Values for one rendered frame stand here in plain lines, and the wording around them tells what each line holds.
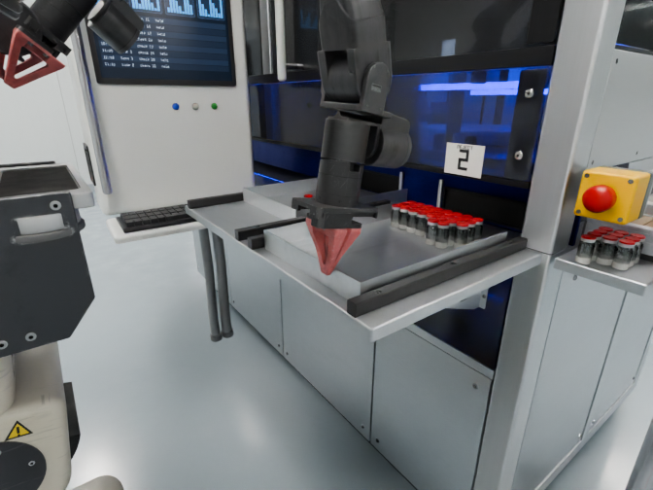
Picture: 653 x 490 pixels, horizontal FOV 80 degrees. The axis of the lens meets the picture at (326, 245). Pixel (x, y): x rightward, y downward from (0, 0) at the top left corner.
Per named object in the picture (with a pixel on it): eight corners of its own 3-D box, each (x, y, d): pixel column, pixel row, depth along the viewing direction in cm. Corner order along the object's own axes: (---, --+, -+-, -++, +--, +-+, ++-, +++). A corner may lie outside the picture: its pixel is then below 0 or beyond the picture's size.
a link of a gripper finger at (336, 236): (367, 279, 54) (378, 213, 52) (326, 284, 50) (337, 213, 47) (337, 263, 59) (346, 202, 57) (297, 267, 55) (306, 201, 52)
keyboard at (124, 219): (246, 200, 132) (246, 193, 131) (264, 210, 121) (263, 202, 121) (116, 220, 111) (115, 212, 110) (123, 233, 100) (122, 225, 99)
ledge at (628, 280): (587, 250, 74) (590, 240, 73) (672, 272, 64) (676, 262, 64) (552, 267, 66) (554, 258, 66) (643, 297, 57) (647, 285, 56)
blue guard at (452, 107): (183, 124, 214) (178, 88, 207) (530, 182, 67) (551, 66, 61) (182, 124, 213) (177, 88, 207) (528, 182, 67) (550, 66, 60)
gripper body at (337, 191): (378, 222, 52) (388, 166, 50) (317, 223, 46) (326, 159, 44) (347, 211, 57) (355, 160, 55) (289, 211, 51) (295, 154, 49)
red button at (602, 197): (587, 206, 60) (594, 181, 59) (617, 212, 57) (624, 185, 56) (576, 210, 58) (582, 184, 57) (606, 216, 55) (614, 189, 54)
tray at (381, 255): (397, 216, 89) (398, 201, 87) (504, 250, 69) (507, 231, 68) (264, 248, 70) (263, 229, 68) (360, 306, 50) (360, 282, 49)
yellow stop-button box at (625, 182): (591, 208, 66) (601, 164, 63) (642, 218, 60) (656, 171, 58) (570, 215, 61) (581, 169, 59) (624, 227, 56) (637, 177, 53)
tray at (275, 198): (344, 185, 121) (344, 173, 120) (406, 201, 101) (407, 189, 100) (243, 200, 102) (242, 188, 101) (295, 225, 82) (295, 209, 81)
